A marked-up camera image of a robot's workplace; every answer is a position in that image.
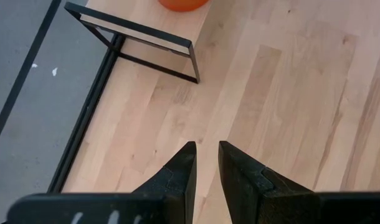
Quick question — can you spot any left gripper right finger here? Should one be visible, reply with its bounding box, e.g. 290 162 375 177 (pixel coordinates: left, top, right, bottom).
217 140 320 224

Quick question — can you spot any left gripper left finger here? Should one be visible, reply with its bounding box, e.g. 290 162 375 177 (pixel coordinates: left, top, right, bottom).
132 141 197 224

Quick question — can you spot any orange plastic bowl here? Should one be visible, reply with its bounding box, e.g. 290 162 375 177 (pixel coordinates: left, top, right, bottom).
158 0 209 12

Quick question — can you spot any wooden shelf with black legs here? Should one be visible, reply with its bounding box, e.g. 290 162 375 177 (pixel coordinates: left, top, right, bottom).
64 0 213 85

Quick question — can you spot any black aluminium table frame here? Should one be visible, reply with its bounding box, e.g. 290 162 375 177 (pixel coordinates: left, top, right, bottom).
47 34 125 194

